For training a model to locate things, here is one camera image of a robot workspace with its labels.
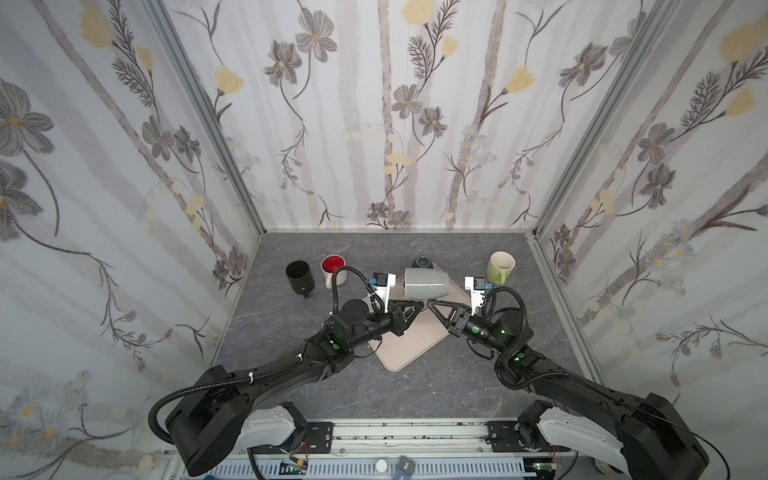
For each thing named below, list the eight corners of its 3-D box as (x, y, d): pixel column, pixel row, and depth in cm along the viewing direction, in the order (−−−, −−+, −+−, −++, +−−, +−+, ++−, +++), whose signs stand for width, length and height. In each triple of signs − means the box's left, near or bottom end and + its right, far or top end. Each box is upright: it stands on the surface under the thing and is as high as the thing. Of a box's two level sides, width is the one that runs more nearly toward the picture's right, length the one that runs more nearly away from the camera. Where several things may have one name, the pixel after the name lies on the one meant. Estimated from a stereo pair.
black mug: (288, 300, 102) (281, 286, 95) (294, 275, 109) (288, 260, 102) (313, 301, 102) (307, 286, 95) (317, 276, 109) (313, 260, 102)
